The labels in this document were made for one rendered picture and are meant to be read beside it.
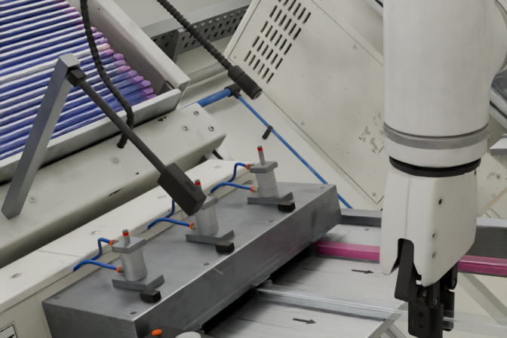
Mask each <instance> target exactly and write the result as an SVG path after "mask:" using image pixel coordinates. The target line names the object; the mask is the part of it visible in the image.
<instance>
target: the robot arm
mask: <svg viewBox="0 0 507 338"><path fill-rule="evenodd" d="M505 70H507V0H383V119H384V120H383V145H384V150H385V152H386V153H387V154H388V155H389V162H390V164H391V165H392V166H391V167H390V168H389V172H388V176H387V180H386V188H385V193H384V199H383V213H382V224H381V236H380V257H379V264H380V270H381V272H382V273H383V274H384V275H390V274H391V273H393V272H394V271H395V270H396V269H397V268H398V267H399V268H398V277H397V281H396V285H395V294H394V297H395V299H397V300H401V301H405V302H407V303H408V333H409V334H410V335H411V336H415V337H418V338H443V330H445V331H448V332H449V331H452V329H447V328H443V317H444V310H450V311H454V301H455V292H453V291H450V289H451V290H454V289H455V287H456V284H457V273H458V264H459V260H460V258H461V257H462V256H463V255H464V254H465V253H466V252H467V251H468V250H469V248H470V247H471V246H472V244H473V242H474V240H475V233H476V226H477V212H478V187H477V167H479V165H480V163H481V157H482V156H483V155H484V154H485V153H486V152H487V141H488V140H489V136H490V132H489V131H488V119H489V102H490V87H491V84H492V81H493V78H494V76H495V75H496V74H498V73H500V72H503V71H505ZM416 280H417V281H420V282H421V283H422V284H417V283H416Z"/></svg>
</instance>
